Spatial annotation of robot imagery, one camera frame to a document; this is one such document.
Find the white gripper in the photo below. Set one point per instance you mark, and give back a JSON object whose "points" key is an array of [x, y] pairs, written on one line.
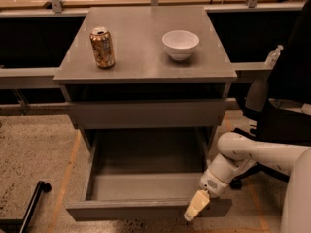
{"points": [[214, 181]]}

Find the grey drawer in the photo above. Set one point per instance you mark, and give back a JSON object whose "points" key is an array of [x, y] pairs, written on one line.
{"points": [[147, 114], [141, 174]]}

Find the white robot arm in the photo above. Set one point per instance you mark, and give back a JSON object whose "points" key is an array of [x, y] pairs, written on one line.
{"points": [[237, 154]]}

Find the grey top drawer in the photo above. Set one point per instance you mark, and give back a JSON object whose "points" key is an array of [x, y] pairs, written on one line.
{"points": [[147, 114]]}

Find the grey drawer cabinet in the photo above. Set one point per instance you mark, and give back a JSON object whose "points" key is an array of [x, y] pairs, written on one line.
{"points": [[143, 71]]}

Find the black office chair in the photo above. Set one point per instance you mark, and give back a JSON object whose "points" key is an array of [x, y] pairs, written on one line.
{"points": [[290, 79]]}

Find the white ceramic bowl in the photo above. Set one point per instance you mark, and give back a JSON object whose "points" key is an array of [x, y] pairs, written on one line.
{"points": [[180, 44]]}

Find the clear plastic bottle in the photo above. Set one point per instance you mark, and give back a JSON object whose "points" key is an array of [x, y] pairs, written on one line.
{"points": [[273, 56]]}

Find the black wheeled stand leg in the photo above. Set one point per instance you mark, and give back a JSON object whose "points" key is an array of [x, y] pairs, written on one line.
{"points": [[21, 225]]}

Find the gold soda can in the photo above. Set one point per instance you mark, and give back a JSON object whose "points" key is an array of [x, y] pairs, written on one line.
{"points": [[102, 45]]}

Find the grey metal frame rail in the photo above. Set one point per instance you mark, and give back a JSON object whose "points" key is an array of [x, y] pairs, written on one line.
{"points": [[19, 78]]}

